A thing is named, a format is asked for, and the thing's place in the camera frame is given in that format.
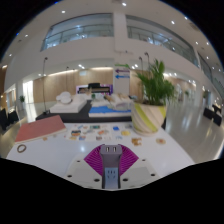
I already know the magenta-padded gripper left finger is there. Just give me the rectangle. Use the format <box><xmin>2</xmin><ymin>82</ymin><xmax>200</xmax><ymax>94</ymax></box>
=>
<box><xmin>64</xmin><ymin>144</ymin><xmax>106</xmax><ymax>190</ymax></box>

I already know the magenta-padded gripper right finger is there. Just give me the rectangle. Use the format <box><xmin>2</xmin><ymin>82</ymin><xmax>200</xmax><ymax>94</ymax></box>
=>
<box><xmin>118</xmin><ymin>144</ymin><xmax>160</xmax><ymax>190</ymax></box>

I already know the purple-grey charger block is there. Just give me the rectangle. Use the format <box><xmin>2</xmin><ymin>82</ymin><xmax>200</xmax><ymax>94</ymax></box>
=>
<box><xmin>99</xmin><ymin>143</ymin><xmax>123</xmax><ymax>169</ymax></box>

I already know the brown cookie-shaped piece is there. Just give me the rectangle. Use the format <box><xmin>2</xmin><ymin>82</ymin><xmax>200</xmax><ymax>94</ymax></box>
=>
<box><xmin>131</xmin><ymin>137</ymin><xmax>143</xmax><ymax>147</ymax></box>

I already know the colourful sticker sheet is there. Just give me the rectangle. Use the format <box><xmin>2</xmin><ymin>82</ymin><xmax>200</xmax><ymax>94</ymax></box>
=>
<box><xmin>68</xmin><ymin>123</ymin><xmax>133</xmax><ymax>142</ymax></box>

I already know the black display platform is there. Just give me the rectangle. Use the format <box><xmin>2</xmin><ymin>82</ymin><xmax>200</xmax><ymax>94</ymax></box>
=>
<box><xmin>35</xmin><ymin>99</ymin><xmax>133</xmax><ymax>124</ymax></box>

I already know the potted plant in striped pot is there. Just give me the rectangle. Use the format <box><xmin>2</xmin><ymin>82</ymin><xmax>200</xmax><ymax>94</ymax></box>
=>
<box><xmin>125</xmin><ymin>59</ymin><xmax>176</xmax><ymax>136</ymax></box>

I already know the red flat book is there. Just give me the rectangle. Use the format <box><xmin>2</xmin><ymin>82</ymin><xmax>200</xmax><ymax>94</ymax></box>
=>
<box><xmin>14</xmin><ymin>114</ymin><xmax>67</xmax><ymax>145</ymax></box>

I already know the black piano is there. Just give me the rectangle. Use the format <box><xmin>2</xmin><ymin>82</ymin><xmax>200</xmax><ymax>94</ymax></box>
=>
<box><xmin>75</xmin><ymin>83</ymin><xmax>114</xmax><ymax>96</ymax></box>

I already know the direction sign with arrows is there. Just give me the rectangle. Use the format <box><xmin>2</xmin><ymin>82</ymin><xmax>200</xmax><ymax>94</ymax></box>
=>
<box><xmin>114</xmin><ymin>63</ymin><xmax>131</xmax><ymax>96</ymax></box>

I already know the black floor lamp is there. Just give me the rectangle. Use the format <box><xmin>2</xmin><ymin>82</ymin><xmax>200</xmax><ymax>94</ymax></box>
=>
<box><xmin>42</xmin><ymin>56</ymin><xmax>51</xmax><ymax>116</ymax></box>

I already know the group of black chairs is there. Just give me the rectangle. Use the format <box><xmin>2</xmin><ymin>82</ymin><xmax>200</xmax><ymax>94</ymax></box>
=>
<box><xmin>0</xmin><ymin>108</ymin><xmax>20</xmax><ymax>131</ymax></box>
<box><xmin>203</xmin><ymin>104</ymin><xmax>224</xmax><ymax>127</ymax></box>

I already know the brown wooden ring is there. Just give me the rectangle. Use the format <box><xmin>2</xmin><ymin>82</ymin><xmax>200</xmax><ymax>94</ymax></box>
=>
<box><xmin>16</xmin><ymin>144</ymin><xmax>28</xmax><ymax>154</ymax></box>

